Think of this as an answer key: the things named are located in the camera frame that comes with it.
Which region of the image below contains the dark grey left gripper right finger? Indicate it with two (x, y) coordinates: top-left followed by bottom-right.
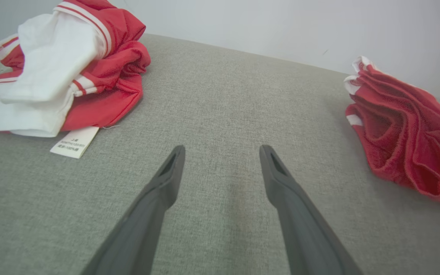
(259, 144), (364, 275)

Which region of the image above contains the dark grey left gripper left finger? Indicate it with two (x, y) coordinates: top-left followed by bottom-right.
(81, 145), (186, 275)

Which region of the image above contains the red jersey with white sleeves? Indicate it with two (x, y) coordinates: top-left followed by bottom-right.
(0, 0), (152, 159)

